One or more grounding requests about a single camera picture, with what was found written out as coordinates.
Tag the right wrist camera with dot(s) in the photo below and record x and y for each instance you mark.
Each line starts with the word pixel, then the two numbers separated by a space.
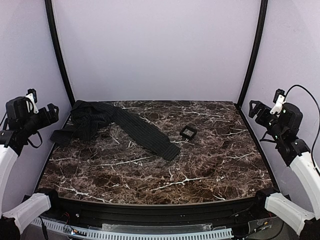
pixel 278 100

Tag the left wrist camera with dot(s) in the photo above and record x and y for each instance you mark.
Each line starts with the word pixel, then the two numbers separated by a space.
pixel 32 100

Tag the right black frame post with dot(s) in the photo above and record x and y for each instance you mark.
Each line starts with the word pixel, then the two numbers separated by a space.
pixel 254 52

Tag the left black frame post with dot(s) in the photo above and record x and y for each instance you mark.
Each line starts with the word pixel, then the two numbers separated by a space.
pixel 58 52

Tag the white slotted cable duct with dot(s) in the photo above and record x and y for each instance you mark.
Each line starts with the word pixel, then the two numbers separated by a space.
pixel 132 232

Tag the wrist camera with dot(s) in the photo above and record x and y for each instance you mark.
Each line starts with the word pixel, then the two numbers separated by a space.
pixel 278 100
pixel 32 100

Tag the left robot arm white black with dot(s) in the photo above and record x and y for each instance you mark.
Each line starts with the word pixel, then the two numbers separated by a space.
pixel 23 119

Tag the black frame post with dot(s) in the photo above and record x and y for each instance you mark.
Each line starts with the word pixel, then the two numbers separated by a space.
pixel 254 52
pixel 58 52

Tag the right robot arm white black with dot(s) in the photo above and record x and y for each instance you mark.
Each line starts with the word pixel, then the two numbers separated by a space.
pixel 282 123

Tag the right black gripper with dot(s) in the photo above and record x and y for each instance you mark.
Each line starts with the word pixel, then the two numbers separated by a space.
pixel 263 115

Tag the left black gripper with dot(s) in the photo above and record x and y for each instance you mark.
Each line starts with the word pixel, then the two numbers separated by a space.
pixel 44 114

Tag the small black display box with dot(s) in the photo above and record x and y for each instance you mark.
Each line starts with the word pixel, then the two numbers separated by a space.
pixel 188 132

